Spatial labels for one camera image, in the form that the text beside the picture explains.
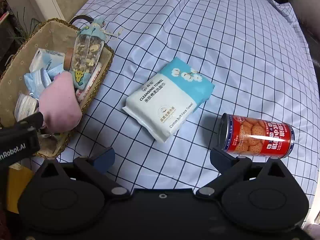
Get blue face mask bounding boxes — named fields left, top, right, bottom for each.
left=24, top=64, right=64, bottom=99

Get black leather headboard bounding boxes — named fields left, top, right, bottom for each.
left=274, top=0, right=319, bottom=70

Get potted plant white pot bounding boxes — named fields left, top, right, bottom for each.
left=9, top=7, right=41, bottom=45

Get small white tissue pack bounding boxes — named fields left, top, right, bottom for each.
left=14, top=93, right=38, bottom=122

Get pink fabric pouch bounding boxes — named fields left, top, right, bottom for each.
left=39, top=71, right=82, bottom=133

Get blue-grey sachet bag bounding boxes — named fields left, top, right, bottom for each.
left=70, top=17, right=120, bottom=90

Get blue checked bed sheet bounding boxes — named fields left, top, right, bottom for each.
left=58, top=0, right=319, bottom=201

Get cleansing towel pack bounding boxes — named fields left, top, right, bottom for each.
left=123, top=57, right=215, bottom=143

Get red biscuit tin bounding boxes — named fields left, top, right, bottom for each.
left=218, top=113, right=295, bottom=158

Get brown tape roll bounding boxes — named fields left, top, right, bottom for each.
left=63, top=48, right=74, bottom=71

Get light blue mask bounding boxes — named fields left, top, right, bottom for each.
left=29, top=48, right=65, bottom=73

